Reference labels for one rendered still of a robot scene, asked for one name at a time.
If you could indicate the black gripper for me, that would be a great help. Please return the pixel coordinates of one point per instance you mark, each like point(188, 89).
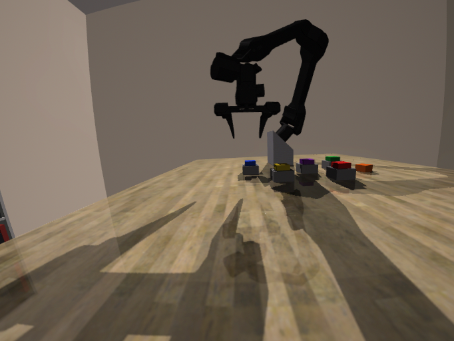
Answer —
point(269, 109)

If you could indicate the purple button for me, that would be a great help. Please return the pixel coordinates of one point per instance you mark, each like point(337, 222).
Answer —
point(307, 166)

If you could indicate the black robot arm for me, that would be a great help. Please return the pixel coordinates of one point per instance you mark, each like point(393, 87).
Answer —
point(313, 42)

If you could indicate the red button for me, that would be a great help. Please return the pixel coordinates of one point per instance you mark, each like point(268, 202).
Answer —
point(341, 171)

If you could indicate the orange block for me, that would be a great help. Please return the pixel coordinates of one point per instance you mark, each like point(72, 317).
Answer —
point(364, 167)

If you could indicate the blue button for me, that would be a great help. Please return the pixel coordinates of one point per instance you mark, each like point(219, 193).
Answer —
point(250, 167)

